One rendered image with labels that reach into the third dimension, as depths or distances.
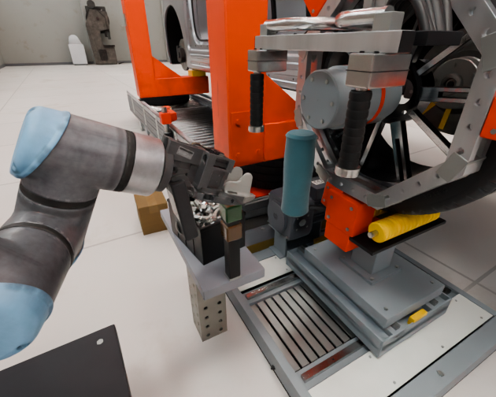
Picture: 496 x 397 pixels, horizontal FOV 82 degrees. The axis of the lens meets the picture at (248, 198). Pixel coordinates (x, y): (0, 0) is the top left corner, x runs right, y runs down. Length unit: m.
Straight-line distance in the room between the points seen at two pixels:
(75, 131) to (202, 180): 0.19
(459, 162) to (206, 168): 0.48
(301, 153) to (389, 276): 0.59
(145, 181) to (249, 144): 0.78
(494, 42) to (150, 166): 0.57
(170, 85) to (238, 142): 1.95
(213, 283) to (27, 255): 0.45
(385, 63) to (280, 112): 0.75
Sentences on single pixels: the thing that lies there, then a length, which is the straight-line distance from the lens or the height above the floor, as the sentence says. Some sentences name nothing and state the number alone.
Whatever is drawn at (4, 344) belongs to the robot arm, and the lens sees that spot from 0.37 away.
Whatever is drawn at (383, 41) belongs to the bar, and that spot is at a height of 0.97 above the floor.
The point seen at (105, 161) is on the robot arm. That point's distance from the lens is 0.40.
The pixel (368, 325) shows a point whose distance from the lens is 1.11.
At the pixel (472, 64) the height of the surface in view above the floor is 0.91.
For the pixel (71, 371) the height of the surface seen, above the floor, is 0.30.
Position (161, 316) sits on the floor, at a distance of 1.29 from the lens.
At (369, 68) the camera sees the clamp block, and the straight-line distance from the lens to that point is 0.50.
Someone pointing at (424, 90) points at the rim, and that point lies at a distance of 0.83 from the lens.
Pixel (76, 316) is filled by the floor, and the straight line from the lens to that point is 1.42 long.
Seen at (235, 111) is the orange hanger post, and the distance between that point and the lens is 1.10.
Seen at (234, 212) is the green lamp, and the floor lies 0.65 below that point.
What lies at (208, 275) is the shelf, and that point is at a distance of 0.75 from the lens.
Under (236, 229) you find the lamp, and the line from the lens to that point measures 0.64.
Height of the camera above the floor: 0.96
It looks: 28 degrees down
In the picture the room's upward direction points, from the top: straight up
